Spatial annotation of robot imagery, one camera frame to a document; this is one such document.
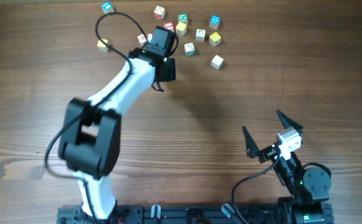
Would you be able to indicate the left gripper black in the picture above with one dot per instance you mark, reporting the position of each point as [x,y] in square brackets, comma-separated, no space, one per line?
[171,74]

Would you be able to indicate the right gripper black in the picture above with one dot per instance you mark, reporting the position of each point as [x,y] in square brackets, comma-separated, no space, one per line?
[253,150]

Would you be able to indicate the red-framed picture block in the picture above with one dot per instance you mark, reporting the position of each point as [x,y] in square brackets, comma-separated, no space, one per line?
[169,26]

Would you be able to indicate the white block green edge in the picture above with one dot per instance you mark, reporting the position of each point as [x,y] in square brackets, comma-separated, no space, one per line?
[189,49]

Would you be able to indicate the plain white block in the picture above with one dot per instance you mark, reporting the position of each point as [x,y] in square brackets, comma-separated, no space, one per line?
[217,62]

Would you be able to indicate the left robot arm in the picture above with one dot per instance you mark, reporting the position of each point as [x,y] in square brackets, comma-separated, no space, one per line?
[90,140]

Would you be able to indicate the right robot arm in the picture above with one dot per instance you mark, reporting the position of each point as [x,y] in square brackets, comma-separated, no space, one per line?
[307,184]

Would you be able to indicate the white block red picture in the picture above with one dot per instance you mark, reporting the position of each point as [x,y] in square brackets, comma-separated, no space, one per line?
[142,40]

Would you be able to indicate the yellow block centre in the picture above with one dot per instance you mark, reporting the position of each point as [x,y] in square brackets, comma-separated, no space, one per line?
[181,28]

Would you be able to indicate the yellow block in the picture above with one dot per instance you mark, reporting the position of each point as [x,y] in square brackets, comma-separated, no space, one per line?
[181,28]
[215,39]
[103,45]

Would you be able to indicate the red-edged block top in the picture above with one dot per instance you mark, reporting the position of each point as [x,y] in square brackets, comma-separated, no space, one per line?
[159,12]

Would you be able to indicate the green letter N block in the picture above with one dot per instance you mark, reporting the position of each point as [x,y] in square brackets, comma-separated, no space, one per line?
[183,18]

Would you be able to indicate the yellow block right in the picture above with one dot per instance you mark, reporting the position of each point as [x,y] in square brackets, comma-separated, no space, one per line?
[215,39]

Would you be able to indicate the yellow block left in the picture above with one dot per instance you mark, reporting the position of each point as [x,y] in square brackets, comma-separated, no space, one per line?
[103,45]

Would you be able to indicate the blue block top right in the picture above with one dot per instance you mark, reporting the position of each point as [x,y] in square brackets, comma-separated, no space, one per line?
[214,22]

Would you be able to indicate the blue letter block far left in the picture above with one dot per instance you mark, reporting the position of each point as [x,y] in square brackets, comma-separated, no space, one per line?
[107,7]

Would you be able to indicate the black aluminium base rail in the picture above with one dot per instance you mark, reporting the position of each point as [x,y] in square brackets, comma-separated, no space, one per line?
[196,214]

